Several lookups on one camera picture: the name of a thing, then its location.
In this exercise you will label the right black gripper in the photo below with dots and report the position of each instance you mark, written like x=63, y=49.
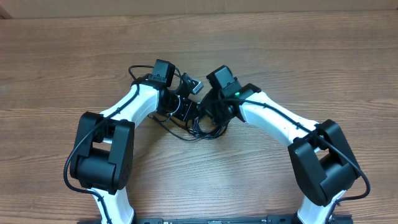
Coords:
x=206, y=106

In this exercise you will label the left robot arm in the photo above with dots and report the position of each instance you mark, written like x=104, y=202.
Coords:
x=101, y=160

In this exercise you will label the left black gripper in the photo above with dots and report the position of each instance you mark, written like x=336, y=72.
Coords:
x=185, y=113

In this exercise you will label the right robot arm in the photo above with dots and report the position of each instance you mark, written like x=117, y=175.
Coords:
x=322, y=160

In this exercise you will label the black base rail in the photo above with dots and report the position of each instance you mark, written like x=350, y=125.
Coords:
x=269, y=219

